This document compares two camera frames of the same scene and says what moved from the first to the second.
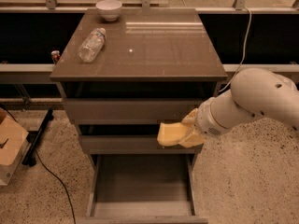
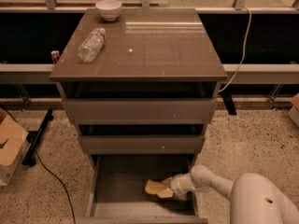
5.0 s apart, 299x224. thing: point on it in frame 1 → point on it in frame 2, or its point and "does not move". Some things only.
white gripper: x=206 y=119 → x=177 y=185
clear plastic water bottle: x=92 y=46 does not move
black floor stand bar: x=30 y=158 does not move
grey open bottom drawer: x=143 y=189 does not move
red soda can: x=55 y=56 does not move
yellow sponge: x=170 y=133 → x=153 y=187
